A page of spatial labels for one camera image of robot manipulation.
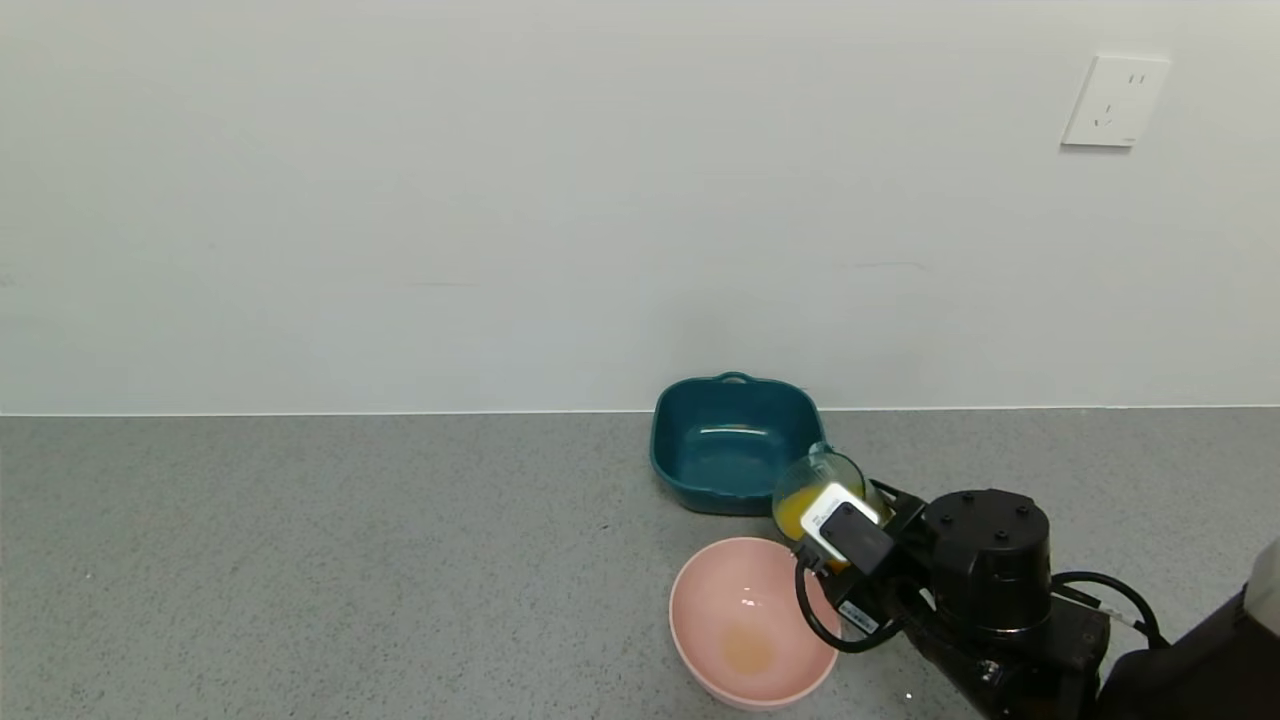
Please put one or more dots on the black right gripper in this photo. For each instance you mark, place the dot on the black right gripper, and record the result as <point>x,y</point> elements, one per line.
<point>857,617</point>

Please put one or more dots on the clear cup with juice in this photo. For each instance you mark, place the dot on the clear cup with juice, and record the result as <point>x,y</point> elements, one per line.
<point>825,472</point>

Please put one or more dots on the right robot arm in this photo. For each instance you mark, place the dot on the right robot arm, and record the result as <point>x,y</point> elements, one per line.
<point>985,560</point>

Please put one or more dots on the pink round bowl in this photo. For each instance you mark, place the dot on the pink round bowl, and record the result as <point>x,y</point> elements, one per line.
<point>730,620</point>

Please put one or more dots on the teal square plastic basin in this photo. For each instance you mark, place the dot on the teal square plastic basin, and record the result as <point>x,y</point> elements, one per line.
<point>720,450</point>

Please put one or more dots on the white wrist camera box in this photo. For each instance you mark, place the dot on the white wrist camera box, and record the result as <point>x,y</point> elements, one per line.
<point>827,508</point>

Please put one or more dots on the white wall socket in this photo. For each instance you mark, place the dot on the white wall socket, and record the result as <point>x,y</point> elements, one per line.
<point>1115,100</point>

